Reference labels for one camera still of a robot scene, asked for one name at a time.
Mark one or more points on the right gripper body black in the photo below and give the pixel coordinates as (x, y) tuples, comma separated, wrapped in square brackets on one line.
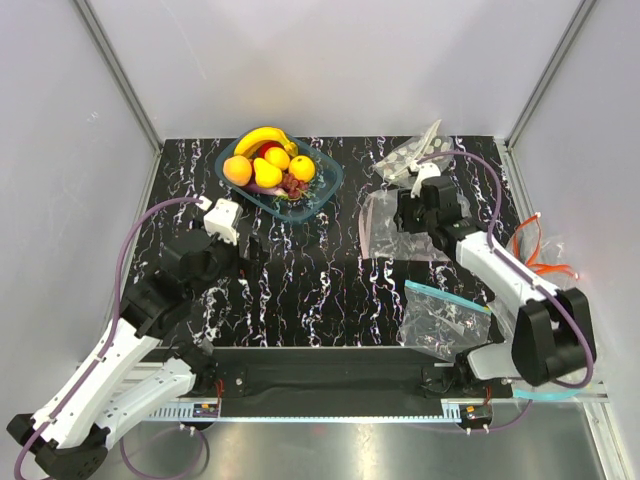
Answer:
[(411, 215)]

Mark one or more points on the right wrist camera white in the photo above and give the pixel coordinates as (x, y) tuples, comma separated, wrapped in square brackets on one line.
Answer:
[(422, 172)]

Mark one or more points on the orange zip top bag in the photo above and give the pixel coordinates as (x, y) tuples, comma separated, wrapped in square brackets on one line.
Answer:
[(542, 254)]

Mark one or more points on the teal plastic fruit tray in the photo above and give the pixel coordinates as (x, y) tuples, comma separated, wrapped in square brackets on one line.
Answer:
[(327, 180)]

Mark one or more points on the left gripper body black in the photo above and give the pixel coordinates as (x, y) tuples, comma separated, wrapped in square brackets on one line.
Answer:
[(225, 260)]

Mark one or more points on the blue zip top bag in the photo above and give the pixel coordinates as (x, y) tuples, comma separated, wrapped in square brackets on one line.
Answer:
[(444, 325)]

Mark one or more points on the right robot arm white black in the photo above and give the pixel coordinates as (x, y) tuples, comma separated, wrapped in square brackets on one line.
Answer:
[(553, 340)]

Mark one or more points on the yellow banana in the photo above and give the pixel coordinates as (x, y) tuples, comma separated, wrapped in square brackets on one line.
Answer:
[(255, 138)]

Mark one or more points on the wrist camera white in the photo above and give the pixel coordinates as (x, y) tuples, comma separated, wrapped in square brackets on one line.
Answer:
[(222, 221), (422, 172)]

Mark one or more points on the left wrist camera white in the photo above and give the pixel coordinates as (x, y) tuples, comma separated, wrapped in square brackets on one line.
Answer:
[(222, 221)]

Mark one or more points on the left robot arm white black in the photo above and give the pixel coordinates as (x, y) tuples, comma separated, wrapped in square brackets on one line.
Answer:
[(72, 434)]

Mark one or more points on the purple grape bunch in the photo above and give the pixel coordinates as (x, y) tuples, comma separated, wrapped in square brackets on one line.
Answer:
[(293, 188)]

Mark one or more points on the orange fruit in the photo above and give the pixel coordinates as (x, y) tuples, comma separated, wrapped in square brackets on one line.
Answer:
[(302, 168)]

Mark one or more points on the pink zip top bag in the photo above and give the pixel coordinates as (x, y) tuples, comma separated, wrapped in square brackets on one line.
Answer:
[(379, 236)]

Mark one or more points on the teal zip bag at edge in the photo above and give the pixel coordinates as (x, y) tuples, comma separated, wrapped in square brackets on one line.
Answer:
[(546, 395)]

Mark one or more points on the clear bag with white pieces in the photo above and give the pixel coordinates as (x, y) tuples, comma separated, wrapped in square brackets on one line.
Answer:
[(397, 167)]

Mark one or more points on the red pepper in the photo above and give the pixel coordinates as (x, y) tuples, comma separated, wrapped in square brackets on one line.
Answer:
[(265, 147)]

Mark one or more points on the orange peach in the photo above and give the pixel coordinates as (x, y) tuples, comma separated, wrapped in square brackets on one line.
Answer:
[(238, 170)]

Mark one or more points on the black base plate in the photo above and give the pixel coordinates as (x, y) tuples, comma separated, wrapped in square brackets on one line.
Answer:
[(384, 377)]

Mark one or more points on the white cable duct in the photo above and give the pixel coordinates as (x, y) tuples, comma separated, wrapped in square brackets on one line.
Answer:
[(438, 412)]

